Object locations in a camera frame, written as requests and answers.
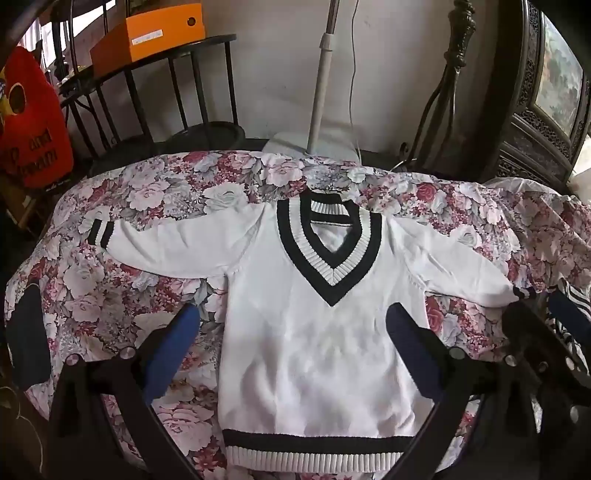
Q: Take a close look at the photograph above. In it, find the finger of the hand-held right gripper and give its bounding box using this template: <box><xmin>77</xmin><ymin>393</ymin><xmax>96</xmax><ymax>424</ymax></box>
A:
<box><xmin>501</xmin><ymin>298</ymin><xmax>561</xmax><ymax>386</ymax></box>
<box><xmin>547</xmin><ymin>288</ymin><xmax>587</xmax><ymax>352</ymax></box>

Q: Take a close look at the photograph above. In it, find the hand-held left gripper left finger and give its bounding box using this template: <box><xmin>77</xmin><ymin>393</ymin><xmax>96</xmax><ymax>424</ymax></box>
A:
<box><xmin>48</xmin><ymin>302</ymin><xmax>204</xmax><ymax>480</ymax></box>

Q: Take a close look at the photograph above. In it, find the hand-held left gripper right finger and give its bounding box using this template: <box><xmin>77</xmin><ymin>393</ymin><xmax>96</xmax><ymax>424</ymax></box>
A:
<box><xmin>383</xmin><ymin>302</ymin><xmax>546</xmax><ymax>480</ymax></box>

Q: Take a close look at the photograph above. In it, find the white sweater with black stripes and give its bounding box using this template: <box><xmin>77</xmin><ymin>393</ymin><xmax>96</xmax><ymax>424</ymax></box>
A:
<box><xmin>88</xmin><ymin>189</ymin><xmax>536</xmax><ymax>474</ymax></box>

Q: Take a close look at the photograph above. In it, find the zebra striped cloth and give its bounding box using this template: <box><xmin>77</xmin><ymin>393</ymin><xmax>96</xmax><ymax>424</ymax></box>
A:
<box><xmin>554</xmin><ymin>281</ymin><xmax>591</xmax><ymax>370</ymax></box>

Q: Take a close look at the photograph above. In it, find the dark cloth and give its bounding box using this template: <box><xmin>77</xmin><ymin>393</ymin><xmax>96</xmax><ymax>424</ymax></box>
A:
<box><xmin>4</xmin><ymin>277</ymin><xmax>52</xmax><ymax>386</ymax></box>

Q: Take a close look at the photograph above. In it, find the pink floral bedspread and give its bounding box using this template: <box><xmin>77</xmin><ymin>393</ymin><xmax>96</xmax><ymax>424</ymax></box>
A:
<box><xmin>4</xmin><ymin>150</ymin><xmax>591</xmax><ymax>480</ymax></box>

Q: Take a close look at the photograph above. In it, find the black metal rack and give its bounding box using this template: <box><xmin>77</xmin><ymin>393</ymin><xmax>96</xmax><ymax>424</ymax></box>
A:
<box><xmin>51</xmin><ymin>0</ymin><xmax>245</xmax><ymax>171</ymax></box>

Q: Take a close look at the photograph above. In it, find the carved wooden framed painting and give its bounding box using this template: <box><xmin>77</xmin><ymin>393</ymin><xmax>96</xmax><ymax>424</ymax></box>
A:
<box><xmin>485</xmin><ymin>0</ymin><xmax>591</xmax><ymax>185</ymax></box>

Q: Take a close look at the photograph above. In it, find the red plush toy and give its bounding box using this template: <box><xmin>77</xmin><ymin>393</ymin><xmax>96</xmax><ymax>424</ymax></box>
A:
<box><xmin>0</xmin><ymin>44</ymin><xmax>75</xmax><ymax>190</ymax></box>

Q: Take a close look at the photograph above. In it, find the white floor stand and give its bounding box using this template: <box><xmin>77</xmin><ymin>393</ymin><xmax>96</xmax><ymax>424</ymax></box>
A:
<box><xmin>263</xmin><ymin>0</ymin><xmax>363</xmax><ymax>162</ymax></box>

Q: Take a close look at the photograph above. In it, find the orange box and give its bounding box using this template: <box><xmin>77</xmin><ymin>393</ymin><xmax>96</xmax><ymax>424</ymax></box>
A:
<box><xmin>90</xmin><ymin>2</ymin><xmax>206</xmax><ymax>77</ymax></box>

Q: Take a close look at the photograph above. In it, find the ornate dark metal post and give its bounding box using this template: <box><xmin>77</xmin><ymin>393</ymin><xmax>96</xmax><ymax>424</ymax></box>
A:
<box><xmin>409</xmin><ymin>0</ymin><xmax>476</xmax><ymax>171</ymax></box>

